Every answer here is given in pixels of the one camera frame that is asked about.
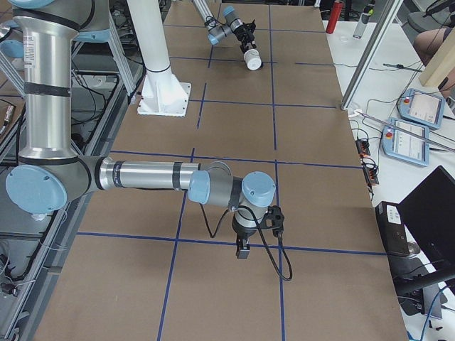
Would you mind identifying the black laptop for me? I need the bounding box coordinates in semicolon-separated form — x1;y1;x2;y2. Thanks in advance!
394;165;455;298

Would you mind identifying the red bottle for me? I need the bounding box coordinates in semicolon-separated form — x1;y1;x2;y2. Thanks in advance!
326;0;343;34

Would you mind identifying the grey bottle green cap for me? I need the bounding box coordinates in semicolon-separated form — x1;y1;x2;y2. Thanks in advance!
353;1;375;39

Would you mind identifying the orange black connector board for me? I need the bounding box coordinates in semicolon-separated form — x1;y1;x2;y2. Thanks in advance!
355;139;370;157

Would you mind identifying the teach pendant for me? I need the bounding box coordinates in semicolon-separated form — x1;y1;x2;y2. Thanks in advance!
399;88;445;130
381;118;429;167

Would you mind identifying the person in black shirt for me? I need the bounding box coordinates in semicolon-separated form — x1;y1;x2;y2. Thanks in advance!
413;28;452;65

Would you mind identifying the aluminium frame post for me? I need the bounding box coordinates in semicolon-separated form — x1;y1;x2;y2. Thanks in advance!
327;1;415;110

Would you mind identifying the near teach pendant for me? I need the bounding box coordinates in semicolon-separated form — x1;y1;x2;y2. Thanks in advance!
381;118;429;167

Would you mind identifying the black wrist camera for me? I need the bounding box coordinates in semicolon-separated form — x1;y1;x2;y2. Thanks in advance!
259;205;285;238
245;20;256;32

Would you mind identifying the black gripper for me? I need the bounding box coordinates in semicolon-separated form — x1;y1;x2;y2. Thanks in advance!
235;23;257;54
232;212;260;260

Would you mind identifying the black computer box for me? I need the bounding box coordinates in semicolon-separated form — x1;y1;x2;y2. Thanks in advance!
375;201;410;257

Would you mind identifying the far teach pendant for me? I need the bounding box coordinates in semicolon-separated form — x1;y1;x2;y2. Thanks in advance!
399;88;445;130

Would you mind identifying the black camera cable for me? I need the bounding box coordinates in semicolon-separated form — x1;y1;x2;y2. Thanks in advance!
200;204;294;283

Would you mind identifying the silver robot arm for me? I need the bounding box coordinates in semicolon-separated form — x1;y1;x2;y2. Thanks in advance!
6;1;282;259
192;0;257;53

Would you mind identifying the white camera pole base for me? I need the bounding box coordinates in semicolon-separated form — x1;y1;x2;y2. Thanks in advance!
127;0;191;117

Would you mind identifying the white mug black handle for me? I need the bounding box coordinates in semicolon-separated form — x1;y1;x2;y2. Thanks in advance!
243;48;262;71

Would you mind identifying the wooden beam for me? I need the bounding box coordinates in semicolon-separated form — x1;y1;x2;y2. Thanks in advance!
419;32;454;98

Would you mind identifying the brown paper table cover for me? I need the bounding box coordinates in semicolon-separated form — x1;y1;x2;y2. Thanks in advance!
34;2;407;340

